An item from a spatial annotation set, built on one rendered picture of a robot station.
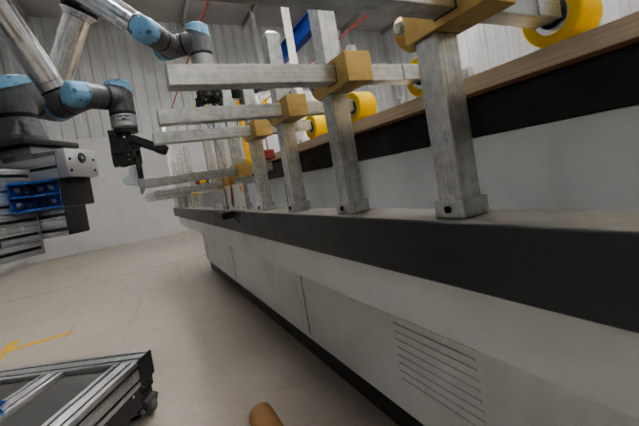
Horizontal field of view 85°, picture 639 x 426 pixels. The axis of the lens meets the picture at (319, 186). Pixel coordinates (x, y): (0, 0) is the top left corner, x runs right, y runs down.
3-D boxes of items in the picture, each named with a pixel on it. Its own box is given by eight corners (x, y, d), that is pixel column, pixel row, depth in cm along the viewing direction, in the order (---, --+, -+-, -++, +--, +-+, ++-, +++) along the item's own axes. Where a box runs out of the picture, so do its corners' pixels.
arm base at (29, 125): (-23, 147, 109) (-29, 116, 109) (21, 150, 124) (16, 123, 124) (22, 139, 108) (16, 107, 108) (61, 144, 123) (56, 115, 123)
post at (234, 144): (242, 213, 130) (220, 85, 129) (240, 213, 133) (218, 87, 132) (251, 211, 132) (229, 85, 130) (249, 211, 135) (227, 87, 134)
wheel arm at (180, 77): (169, 86, 47) (164, 58, 47) (167, 93, 50) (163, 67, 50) (437, 79, 70) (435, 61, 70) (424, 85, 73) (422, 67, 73)
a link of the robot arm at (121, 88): (95, 82, 110) (121, 87, 117) (101, 117, 110) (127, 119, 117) (109, 75, 106) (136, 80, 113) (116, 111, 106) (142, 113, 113)
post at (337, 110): (354, 234, 64) (310, -31, 62) (343, 232, 67) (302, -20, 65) (369, 229, 65) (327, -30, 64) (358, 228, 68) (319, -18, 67)
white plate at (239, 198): (245, 210, 122) (241, 183, 122) (228, 209, 145) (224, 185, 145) (247, 210, 123) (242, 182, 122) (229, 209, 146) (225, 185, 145)
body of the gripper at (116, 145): (115, 169, 113) (107, 132, 113) (144, 165, 117) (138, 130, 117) (113, 167, 107) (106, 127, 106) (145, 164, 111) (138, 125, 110)
